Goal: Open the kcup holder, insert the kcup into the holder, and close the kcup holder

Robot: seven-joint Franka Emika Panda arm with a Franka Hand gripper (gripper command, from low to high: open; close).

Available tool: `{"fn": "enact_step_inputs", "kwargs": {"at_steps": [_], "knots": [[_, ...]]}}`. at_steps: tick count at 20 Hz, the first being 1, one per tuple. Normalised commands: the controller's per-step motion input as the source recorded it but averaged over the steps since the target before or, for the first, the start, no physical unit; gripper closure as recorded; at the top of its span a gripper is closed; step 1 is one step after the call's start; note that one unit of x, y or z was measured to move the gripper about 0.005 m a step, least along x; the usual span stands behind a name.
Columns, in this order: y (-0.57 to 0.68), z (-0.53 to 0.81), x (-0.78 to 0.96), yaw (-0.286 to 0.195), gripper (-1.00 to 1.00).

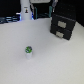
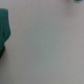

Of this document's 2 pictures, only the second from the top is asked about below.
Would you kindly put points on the teal padded gripper finger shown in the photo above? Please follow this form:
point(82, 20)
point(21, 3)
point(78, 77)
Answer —
point(5, 31)

